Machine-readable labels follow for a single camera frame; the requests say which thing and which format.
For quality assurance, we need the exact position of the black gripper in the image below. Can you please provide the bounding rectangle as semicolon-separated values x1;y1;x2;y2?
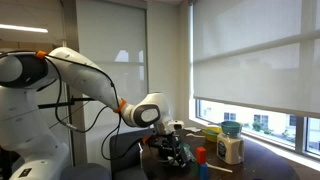
153;133;194;168

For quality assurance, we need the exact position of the orange rectangular block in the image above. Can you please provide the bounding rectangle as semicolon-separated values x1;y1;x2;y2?
195;146;207;165

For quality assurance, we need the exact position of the green block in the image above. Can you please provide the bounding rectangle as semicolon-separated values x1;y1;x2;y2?
193;162;202;178

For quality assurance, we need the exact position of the blue block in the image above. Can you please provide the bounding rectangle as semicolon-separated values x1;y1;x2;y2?
199;163;209;180

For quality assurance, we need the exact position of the yellow bowl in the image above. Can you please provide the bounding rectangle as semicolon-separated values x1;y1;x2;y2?
201;125;222;143

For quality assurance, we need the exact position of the small teal object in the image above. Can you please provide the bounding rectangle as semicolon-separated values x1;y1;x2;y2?
181;143;192;155

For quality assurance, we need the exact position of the white plastic spoon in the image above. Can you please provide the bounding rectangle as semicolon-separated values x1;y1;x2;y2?
185;133;206;139

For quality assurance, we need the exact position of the wooden stick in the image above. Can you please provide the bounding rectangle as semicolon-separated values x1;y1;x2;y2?
206;162;234;174

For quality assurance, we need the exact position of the clear jar with white contents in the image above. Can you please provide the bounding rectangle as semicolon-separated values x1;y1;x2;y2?
216;131;245;165

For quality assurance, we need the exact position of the dark grey chair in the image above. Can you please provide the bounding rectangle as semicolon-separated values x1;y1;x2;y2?
109;128;158;180

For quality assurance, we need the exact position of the teal cup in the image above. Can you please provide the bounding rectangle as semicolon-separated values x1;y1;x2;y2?
220;120;243;137

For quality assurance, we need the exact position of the white roller blind wide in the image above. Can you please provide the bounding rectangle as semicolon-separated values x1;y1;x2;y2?
192;0;320;118

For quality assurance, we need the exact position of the white roller blind narrow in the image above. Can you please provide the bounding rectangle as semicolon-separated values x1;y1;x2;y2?
75;0;149;164

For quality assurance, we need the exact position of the ceiling strip light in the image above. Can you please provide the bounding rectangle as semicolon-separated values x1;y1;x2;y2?
0;23;49;34

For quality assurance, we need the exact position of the white window frame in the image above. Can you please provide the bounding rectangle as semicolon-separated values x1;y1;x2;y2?
194;97;320;160

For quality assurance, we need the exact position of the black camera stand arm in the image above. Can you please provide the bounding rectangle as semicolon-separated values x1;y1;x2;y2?
37;95;98;110

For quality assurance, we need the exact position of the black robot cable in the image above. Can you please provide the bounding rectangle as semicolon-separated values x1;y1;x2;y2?
0;49;158;162

